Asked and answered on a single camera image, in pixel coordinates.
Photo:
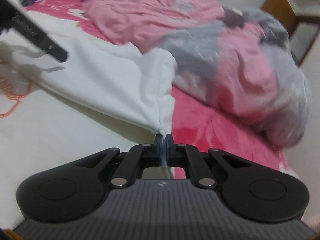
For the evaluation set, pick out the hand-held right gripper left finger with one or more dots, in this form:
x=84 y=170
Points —
x=160 y=152

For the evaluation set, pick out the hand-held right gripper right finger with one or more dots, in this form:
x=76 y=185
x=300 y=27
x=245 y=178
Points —
x=169 y=152

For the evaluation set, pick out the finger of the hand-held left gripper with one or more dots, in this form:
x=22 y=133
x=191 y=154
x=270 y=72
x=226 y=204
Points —
x=56 y=51

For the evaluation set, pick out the white sweatshirt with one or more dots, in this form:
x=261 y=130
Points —
x=100 y=80

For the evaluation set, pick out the pink floral bed sheet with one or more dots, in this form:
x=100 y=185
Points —
x=212 y=135

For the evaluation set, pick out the pink grey floral duvet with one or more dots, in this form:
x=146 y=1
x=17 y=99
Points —
x=200 y=42

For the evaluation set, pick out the wooden door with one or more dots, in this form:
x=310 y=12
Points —
x=277 y=10

